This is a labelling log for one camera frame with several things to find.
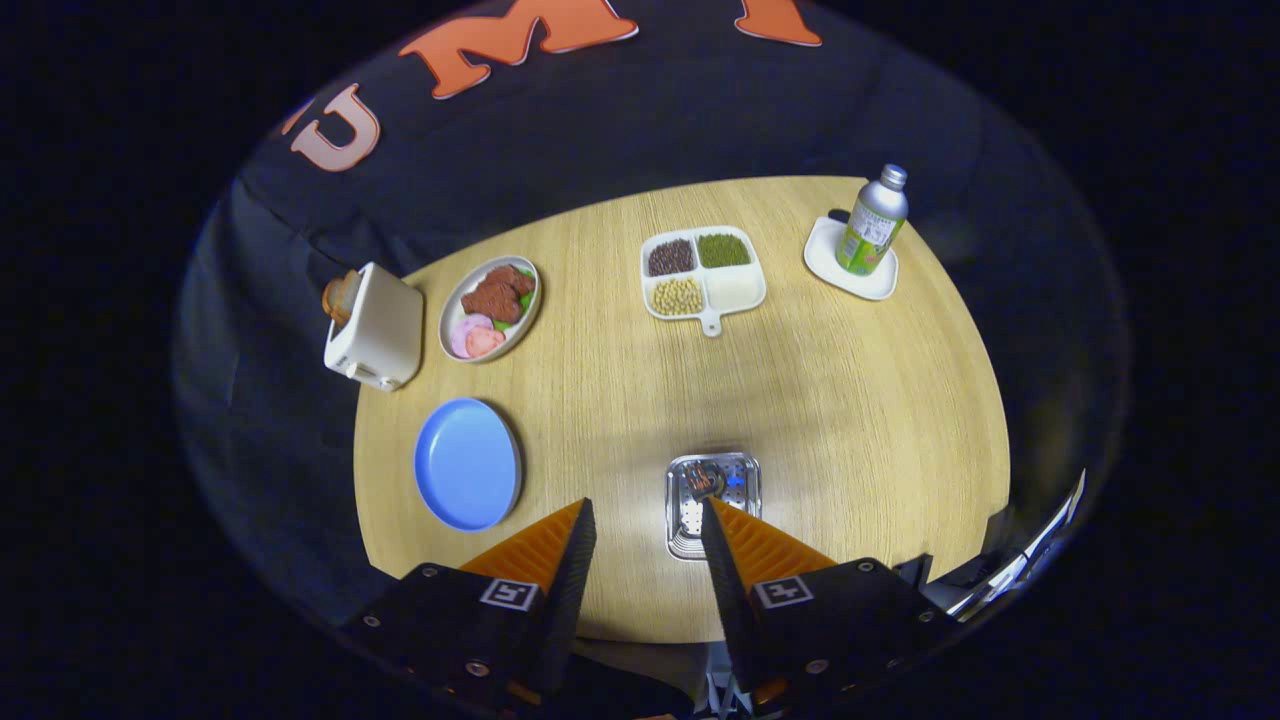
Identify blue round plate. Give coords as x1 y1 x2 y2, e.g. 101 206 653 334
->
413 397 524 533

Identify white divided dish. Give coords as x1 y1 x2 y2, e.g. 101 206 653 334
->
640 225 768 338

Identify beige oval plate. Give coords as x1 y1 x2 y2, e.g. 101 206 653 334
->
438 255 543 364

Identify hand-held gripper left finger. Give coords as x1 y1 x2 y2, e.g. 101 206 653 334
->
345 497 598 713

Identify light pink ham slice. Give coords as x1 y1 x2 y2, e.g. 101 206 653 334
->
449 313 494 358

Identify metal cutlery drainer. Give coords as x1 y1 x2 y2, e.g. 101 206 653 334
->
665 452 764 562

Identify yellow soybeans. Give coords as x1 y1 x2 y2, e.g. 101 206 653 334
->
652 277 704 317

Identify cream toaster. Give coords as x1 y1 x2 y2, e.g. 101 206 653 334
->
323 262 425 392

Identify brown steak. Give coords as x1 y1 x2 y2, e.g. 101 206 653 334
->
461 264 536 325

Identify silver bottle green label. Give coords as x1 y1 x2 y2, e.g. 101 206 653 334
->
835 164 910 278

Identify white square coaster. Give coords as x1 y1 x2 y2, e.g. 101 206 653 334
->
803 216 900 302

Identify white papers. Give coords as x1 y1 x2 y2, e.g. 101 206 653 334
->
945 468 1088 621

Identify green mung beans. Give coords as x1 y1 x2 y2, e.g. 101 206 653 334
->
697 233 751 269

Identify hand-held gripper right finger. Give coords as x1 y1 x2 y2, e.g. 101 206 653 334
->
700 497 959 713

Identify black beans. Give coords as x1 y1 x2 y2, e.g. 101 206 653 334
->
647 238 696 278

